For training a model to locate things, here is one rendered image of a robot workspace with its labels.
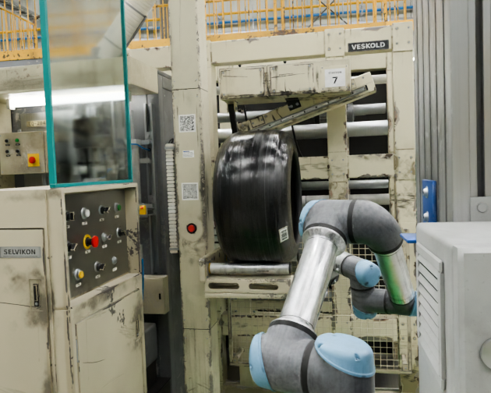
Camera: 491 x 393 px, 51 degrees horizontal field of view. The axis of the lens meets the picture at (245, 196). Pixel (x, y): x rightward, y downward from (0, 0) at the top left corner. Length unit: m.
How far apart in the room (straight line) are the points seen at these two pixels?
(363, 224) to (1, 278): 1.12
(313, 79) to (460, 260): 1.96
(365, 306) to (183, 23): 1.36
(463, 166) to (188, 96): 1.67
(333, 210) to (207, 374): 1.23
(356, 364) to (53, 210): 1.02
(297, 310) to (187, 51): 1.38
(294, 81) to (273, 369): 1.55
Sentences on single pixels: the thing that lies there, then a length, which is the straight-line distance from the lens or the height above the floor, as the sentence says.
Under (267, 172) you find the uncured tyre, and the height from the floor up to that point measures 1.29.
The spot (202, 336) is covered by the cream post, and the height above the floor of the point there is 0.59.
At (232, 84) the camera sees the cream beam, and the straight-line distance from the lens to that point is 2.44.
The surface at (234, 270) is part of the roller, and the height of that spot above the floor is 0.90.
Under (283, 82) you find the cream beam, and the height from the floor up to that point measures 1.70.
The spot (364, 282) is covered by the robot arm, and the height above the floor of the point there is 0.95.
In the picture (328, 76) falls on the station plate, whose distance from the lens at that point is 2.38.
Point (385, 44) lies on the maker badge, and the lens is 2.72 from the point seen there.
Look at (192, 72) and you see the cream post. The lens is 2.23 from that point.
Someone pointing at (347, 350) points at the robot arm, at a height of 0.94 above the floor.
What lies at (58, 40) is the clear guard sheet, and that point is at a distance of 1.76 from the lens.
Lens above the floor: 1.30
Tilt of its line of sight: 3 degrees down
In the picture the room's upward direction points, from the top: 2 degrees counter-clockwise
